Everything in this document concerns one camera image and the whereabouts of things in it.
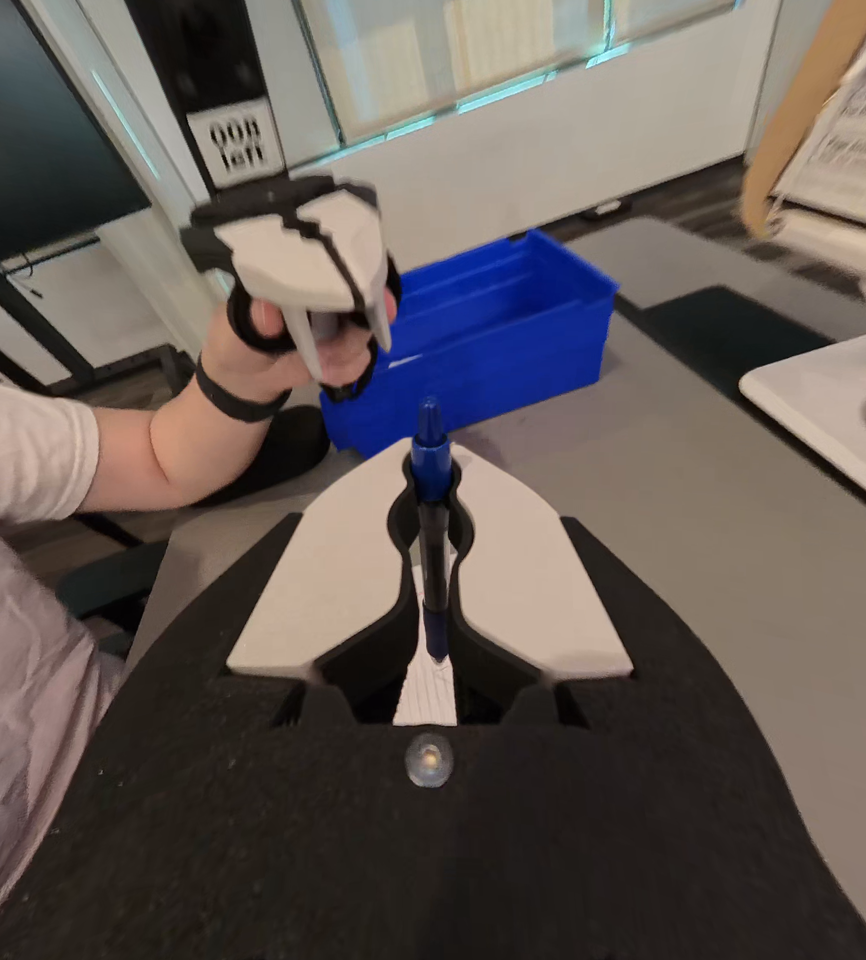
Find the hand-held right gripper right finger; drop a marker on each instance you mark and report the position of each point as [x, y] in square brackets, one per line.
[538, 592]

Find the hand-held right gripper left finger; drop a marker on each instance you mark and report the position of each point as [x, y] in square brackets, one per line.
[328, 585]

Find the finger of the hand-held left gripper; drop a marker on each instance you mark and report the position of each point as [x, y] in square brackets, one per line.
[361, 240]
[283, 262]

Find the white lined notepad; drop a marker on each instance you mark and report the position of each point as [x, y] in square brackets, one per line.
[421, 705]

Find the blue retractable pen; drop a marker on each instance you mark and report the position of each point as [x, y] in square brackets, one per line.
[433, 465]

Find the person's left hand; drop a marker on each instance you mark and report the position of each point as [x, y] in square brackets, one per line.
[253, 371]

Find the black wrist watch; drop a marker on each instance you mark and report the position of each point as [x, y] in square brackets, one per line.
[234, 409]

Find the blue plastic bin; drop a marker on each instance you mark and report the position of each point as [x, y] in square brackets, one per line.
[515, 337]

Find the black monitor screen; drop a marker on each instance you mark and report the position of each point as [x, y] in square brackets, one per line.
[28, 150]

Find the glass window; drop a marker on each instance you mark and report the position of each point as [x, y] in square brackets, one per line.
[478, 52]

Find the black monitor stand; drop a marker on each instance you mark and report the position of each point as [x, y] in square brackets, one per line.
[35, 330]

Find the black desk mat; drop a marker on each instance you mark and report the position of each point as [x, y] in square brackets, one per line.
[702, 330]

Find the person's white shirt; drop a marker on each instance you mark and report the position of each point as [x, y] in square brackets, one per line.
[13, 600]

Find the white and wood document stand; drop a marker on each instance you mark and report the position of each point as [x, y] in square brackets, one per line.
[815, 405]

